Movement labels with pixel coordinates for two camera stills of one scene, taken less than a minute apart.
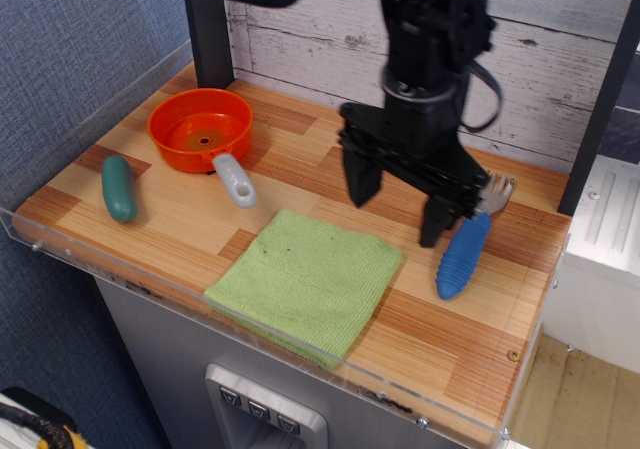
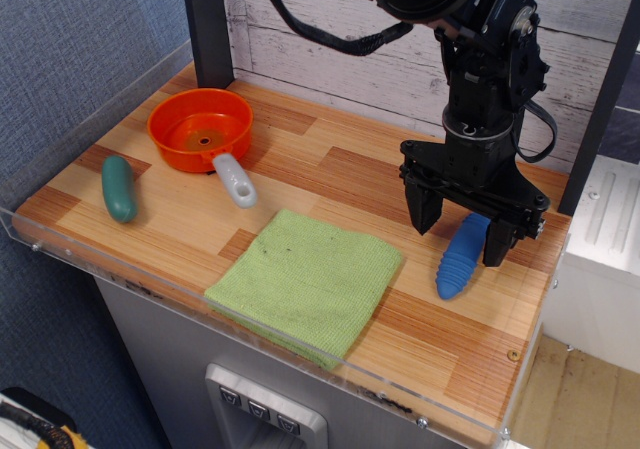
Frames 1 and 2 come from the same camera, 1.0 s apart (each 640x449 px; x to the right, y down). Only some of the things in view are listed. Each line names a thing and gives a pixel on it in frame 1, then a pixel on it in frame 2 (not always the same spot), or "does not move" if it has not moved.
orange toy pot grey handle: x=206 y=129 does not move
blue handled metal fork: x=463 y=256 does not move
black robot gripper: x=419 y=140 -> x=479 y=173
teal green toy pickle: x=118 y=188 does not move
